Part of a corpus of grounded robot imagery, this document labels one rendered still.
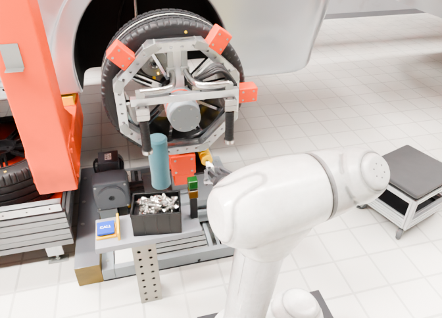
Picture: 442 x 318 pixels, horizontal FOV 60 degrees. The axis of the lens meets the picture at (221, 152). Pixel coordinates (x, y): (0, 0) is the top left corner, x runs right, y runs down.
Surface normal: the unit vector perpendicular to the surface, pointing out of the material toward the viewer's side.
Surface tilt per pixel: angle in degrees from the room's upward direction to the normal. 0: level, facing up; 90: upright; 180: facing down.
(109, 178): 0
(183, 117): 90
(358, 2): 90
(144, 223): 90
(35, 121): 90
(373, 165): 49
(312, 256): 0
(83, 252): 0
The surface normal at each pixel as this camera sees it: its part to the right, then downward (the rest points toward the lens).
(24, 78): 0.25, 0.54
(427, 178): 0.01, -0.83
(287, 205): 0.32, -0.01
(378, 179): 0.48, -0.29
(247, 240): 0.04, 0.62
